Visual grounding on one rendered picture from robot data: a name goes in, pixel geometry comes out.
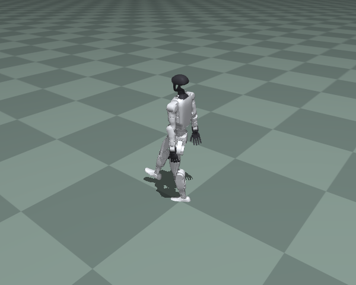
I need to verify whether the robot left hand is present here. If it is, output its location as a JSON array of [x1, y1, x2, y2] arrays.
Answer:
[[168, 147, 180, 163]]

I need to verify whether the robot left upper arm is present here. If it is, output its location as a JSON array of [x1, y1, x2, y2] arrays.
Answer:
[[166, 101, 178, 131]]

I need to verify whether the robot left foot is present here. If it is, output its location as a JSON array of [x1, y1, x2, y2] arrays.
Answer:
[[171, 196, 191, 202]]

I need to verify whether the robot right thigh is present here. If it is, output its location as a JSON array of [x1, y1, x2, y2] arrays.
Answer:
[[160, 129, 176, 159]]

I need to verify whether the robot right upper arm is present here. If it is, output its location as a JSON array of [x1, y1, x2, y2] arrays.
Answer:
[[187, 91, 196, 117]]

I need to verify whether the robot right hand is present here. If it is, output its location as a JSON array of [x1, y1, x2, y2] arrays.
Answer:
[[190, 126, 201, 145]]

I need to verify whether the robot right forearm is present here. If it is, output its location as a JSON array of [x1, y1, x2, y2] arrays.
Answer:
[[191, 113, 198, 131]]

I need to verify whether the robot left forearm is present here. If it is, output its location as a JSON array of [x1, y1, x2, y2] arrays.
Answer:
[[166, 126, 176, 152]]

